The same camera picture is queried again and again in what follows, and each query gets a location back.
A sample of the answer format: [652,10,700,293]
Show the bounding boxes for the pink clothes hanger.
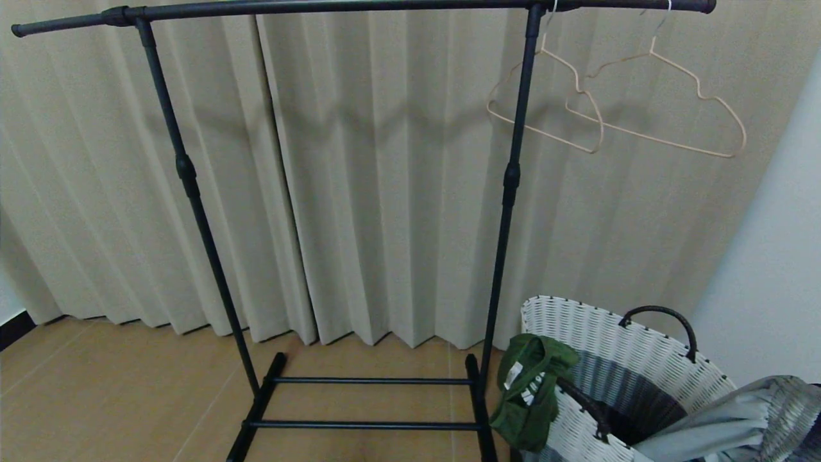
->
[565,0,749,160]
[486,0,605,155]

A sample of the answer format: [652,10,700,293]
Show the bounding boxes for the pale grey shorts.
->
[632,375,821,462]

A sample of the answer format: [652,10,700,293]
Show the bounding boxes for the beige curtain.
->
[0,0,821,351]

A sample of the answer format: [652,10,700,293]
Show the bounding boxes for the white laundry basket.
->
[520,295,821,462]

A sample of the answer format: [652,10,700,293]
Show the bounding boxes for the black clothes rack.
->
[11,0,717,462]

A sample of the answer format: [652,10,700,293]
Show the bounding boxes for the green garment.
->
[489,333,580,453]

